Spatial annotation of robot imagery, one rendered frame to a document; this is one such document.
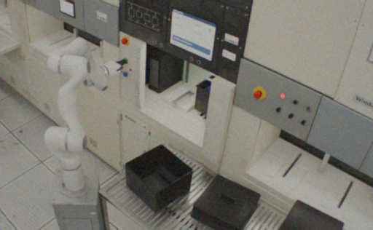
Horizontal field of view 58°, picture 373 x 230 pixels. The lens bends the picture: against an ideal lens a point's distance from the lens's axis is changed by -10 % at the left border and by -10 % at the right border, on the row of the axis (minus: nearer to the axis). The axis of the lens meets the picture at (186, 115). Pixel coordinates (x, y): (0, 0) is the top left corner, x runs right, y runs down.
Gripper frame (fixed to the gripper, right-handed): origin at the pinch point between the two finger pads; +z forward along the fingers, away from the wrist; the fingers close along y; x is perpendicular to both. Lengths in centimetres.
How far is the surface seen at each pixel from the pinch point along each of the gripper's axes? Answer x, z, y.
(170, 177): -43, -23, 64
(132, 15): 34.4, 2.5, 6.6
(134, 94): -22.8, 3.2, 8.0
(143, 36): 23.4, 2.5, 16.2
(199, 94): -13, 23, 48
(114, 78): -19.1, 2.5, -11.8
